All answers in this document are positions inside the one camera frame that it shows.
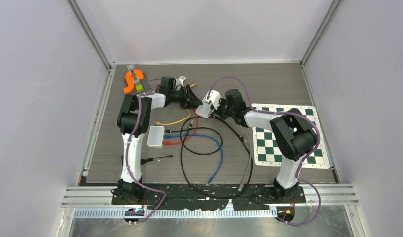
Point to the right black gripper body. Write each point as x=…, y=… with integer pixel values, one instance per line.
x=223, y=110

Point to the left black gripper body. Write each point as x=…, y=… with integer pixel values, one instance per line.
x=180, y=97

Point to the white network switch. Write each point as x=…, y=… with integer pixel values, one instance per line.
x=156, y=136
x=204, y=110

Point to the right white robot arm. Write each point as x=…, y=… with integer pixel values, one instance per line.
x=286, y=181

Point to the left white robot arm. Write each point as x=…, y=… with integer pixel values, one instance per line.
x=133, y=121

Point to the grey lego baseplate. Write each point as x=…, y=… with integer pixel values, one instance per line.
x=146, y=85

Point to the lime green lego brick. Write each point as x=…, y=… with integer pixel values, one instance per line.
x=139, y=88

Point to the orange S-shaped block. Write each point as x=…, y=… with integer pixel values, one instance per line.
x=133, y=77

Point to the green white chessboard mat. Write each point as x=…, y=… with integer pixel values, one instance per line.
x=289, y=137

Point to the black power adapter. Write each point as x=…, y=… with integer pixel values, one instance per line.
x=152, y=159

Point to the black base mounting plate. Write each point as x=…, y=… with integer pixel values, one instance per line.
x=203, y=197

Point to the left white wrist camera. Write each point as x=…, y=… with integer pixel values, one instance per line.
x=181, y=81

